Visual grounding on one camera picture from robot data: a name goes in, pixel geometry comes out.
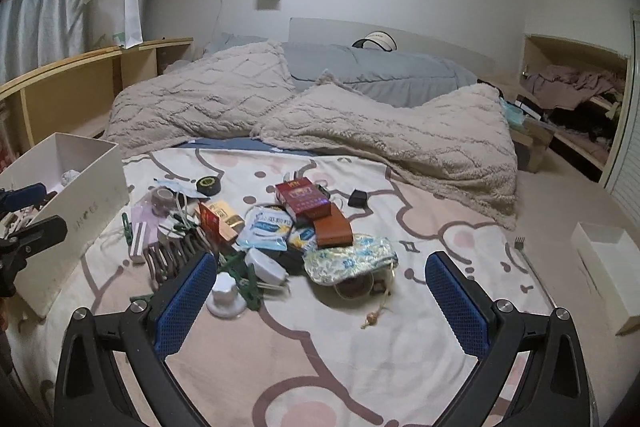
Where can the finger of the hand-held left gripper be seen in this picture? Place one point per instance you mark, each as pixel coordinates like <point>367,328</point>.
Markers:
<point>42,229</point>
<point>27,197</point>

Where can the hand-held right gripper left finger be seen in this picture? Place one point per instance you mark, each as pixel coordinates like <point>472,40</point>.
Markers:
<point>185,302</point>

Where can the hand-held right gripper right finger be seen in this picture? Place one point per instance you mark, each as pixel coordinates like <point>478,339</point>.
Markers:
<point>455,302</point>

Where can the white cardboard box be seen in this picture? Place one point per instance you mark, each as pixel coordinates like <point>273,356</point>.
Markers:
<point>85,217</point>

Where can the white suction knob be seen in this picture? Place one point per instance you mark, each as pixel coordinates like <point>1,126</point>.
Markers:
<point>227,294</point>

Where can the white lace cloth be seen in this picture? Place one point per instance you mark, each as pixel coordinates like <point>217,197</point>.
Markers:
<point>70,177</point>

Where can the white striped box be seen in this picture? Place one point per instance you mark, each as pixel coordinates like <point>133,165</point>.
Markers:
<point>139,239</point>

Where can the metal fork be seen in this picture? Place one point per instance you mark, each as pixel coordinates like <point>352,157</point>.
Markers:
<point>520,243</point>

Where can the white power adapter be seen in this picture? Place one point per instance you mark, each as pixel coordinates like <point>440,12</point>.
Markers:
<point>265,264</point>

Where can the red and gold box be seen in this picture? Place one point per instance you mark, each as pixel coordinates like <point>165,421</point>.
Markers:
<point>217,219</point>

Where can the purple box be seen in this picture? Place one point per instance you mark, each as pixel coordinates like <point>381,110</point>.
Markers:
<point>145,213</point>

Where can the clear tape roll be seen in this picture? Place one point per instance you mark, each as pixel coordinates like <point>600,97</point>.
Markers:
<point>162,199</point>

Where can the blue white packet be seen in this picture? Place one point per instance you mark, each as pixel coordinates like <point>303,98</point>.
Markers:
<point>267,227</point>

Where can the wooden shelf unit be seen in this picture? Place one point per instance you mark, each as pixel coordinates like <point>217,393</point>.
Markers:
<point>75,92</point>

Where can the black tape roll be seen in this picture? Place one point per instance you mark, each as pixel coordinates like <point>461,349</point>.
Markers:
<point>209,184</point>

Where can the blue yellow packet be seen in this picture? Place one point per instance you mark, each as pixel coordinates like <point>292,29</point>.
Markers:
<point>300,239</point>

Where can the brown leather wallet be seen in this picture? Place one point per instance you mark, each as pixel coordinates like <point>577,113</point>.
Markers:
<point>332,229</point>

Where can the black charger cube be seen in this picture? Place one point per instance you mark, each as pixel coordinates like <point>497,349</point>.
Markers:
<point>357,198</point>

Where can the printed cartoon blanket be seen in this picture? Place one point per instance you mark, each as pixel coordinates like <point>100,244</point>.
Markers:
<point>320,357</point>

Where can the red rectangular box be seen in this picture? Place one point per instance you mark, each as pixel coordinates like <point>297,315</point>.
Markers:
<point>300,199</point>

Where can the white box lid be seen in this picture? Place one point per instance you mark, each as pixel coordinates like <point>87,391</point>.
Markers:
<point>607,267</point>

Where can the grey curtain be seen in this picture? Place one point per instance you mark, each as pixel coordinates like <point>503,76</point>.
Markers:
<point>45,27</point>

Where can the beige fluffy blanket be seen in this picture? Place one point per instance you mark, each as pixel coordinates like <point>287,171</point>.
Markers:
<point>350,127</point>

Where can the closet shelf niche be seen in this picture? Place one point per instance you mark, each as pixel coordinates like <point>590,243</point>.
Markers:
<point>575,132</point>

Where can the white tote bag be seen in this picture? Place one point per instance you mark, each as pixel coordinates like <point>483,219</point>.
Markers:
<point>117,7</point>

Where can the pile of clothes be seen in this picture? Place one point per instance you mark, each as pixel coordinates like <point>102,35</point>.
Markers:
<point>575,84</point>

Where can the white visor cap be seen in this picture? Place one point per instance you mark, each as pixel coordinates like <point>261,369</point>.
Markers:
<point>375,41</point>

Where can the grey headboard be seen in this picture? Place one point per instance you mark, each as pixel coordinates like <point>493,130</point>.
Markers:
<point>325,32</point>

